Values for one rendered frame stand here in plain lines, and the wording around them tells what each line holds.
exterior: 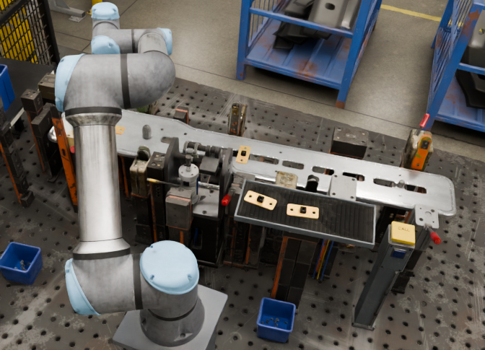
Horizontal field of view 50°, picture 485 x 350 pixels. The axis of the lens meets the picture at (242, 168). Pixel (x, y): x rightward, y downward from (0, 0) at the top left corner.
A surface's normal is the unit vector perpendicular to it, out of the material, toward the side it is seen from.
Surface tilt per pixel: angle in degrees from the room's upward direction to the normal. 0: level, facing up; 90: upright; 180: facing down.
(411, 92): 0
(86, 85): 43
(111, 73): 36
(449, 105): 0
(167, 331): 72
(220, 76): 0
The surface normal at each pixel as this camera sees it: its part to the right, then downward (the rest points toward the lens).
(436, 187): 0.07, -0.70
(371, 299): -0.20, 0.69
